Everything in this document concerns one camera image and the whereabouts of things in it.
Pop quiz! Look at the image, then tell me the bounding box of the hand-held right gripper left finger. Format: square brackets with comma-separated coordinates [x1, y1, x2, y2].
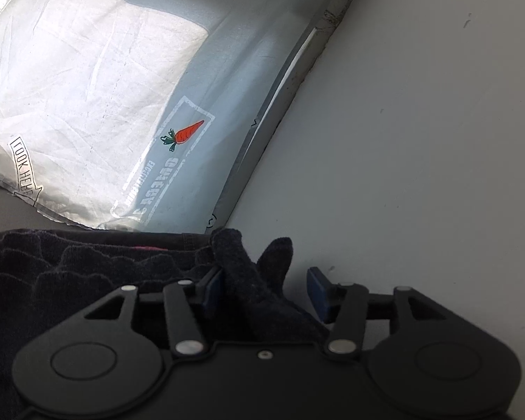
[84, 267, 224, 357]

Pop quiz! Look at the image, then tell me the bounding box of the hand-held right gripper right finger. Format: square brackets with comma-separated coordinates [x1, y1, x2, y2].
[306, 267, 443, 356]

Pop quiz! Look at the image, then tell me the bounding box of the white carrot-print curtain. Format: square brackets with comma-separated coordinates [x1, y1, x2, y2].
[0, 0, 375, 233]

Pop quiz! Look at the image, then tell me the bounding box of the navy knit sweater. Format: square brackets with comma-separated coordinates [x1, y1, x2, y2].
[0, 226, 330, 420]

